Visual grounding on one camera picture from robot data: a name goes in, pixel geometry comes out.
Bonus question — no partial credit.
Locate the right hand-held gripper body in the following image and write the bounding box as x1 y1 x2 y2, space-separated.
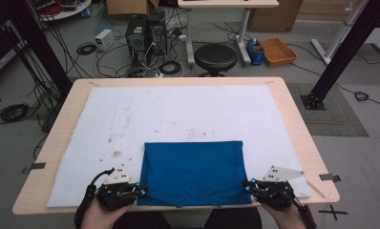
252 164 306 211

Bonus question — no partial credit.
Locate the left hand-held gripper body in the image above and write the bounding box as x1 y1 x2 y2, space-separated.
95 163 138 212

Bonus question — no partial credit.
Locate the blue t-shirt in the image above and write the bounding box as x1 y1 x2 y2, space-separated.
137 140 253 209

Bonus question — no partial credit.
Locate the person's right hand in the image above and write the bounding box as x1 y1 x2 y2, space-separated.
261 201 307 229

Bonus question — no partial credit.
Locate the person's left hand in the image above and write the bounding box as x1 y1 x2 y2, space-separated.
81 198 134 229

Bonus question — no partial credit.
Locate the thin wooden stick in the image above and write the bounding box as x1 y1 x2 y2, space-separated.
306 178 327 199

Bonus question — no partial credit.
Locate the grey tape piece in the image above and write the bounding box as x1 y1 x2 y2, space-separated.
319 173 342 183
21 161 47 176

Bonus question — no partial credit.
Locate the black tape cross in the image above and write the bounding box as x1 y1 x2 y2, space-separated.
318 204 349 221

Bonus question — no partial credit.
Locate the white table mat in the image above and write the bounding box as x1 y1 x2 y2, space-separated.
46 84 312 208

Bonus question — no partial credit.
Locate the grey floor mat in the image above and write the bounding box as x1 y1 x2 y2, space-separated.
285 82 370 138

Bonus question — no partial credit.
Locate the blue box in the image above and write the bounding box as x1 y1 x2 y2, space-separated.
245 38 265 67

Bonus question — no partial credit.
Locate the black round stool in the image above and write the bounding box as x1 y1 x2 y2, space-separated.
193 43 239 78

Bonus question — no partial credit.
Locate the orange tray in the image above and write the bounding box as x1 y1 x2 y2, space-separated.
258 37 299 68

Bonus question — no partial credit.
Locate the black computer tower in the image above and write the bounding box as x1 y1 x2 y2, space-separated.
147 10 169 57
125 13 150 66

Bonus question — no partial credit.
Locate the white power supply box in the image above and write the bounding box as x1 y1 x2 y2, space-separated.
95 28 116 52

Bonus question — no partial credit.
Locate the large cardboard box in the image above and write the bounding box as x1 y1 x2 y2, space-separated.
248 0 305 32

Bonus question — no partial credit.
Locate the white metal stand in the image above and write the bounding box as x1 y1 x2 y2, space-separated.
310 0 372 66

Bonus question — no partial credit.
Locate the small cardboard box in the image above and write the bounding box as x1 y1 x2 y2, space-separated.
106 0 160 22

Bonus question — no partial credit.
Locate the white desk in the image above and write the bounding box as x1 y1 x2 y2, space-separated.
177 0 280 67

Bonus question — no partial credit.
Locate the round white table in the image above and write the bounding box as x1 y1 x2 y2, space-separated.
32 0 93 23

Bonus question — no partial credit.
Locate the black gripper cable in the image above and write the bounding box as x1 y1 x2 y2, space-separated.
291 194 319 229
74 167 116 229

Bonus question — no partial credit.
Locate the tangle of computer cables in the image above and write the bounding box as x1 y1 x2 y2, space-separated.
94 8 199 79

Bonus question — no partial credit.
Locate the black cable coil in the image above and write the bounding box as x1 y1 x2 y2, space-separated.
354 91 370 102
158 59 183 76
75 42 97 56
0 102 31 125

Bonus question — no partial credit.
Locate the black metal frame post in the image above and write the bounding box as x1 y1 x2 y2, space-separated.
300 0 380 111
5 0 74 96

